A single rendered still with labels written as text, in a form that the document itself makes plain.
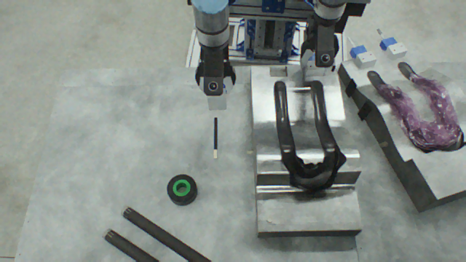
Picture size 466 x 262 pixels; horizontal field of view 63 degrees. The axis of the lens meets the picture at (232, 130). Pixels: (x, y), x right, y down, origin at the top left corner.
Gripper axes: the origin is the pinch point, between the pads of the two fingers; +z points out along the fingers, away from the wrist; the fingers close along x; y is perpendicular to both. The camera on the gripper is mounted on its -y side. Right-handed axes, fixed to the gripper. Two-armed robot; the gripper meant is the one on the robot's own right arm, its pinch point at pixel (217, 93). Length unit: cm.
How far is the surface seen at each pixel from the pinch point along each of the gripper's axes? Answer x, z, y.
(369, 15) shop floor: -94, 95, 125
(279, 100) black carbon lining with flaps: -18.0, 7.0, 1.8
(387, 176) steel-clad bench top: -48, 15, -19
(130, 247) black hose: 21.8, 10.6, -38.6
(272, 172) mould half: -13.8, 1.9, -22.9
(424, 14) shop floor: -130, 95, 125
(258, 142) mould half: -10.9, 3.2, -13.6
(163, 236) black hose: 13.5, 8.7, -36.5
